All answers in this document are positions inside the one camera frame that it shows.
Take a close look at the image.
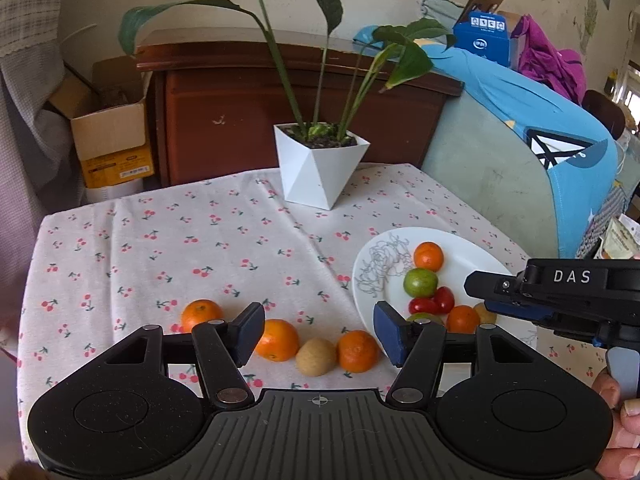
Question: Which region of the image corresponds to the purple cloth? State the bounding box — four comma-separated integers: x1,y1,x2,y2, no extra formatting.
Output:
517,14,587,106

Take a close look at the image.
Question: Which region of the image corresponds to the blue printed cloth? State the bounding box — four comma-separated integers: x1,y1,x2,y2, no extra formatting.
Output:
352,25,623,260

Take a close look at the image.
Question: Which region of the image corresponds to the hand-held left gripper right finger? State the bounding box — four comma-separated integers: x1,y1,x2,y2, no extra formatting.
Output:
373,301,538,407

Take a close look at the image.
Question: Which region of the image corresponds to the person's right hand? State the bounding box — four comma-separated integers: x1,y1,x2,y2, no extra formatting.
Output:
591,371,640,480

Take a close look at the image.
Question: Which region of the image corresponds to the pale snack packet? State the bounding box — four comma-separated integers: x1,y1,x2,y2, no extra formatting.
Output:
597,214,640,261

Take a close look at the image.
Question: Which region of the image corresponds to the pale green sofa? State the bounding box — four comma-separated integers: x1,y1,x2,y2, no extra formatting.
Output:
420,0,561,261

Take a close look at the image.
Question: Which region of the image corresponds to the brown wooden cabinet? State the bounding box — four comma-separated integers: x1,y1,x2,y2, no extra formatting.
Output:
136,27,466,188

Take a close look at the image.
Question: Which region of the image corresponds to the houndstooth patterned cloth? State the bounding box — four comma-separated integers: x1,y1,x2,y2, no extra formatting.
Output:
575,180,633,261

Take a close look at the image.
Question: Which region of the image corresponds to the white geometric plant pot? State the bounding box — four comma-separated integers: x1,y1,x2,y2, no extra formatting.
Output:
273,123,371,211

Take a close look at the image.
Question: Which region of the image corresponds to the open cardboard box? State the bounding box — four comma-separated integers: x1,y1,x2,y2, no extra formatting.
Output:
47,57,156,191

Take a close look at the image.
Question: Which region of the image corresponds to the blue cardboard box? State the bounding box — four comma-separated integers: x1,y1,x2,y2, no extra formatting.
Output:
452,0,521,68

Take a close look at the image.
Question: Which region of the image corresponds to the white container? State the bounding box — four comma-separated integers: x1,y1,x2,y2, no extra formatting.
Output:
82,177,146,206

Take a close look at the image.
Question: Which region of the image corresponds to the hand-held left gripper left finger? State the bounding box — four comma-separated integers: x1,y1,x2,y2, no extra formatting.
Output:
102,302,266,407

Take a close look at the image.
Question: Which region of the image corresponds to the orange tangerine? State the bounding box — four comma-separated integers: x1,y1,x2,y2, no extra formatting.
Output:
413,241,445,272
254,318,301,362
337,329,381,374
180,299,224,333
445,305,481,335

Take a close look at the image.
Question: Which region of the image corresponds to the dark brown chair back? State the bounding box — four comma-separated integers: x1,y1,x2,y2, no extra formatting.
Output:
581,89,627,136

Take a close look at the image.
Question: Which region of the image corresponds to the white plate with grey drawing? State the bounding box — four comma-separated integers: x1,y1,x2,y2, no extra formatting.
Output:
352,226,538,351

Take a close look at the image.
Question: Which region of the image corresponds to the grey checkered curtain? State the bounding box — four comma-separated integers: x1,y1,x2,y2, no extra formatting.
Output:
0,0,86,321

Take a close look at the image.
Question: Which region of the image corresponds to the cherry print tablecloth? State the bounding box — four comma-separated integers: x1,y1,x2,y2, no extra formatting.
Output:
15,162,608,466

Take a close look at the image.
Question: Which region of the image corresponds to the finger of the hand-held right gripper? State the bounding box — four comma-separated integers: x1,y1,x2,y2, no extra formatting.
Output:
485,302,555,322
466,271,526,306

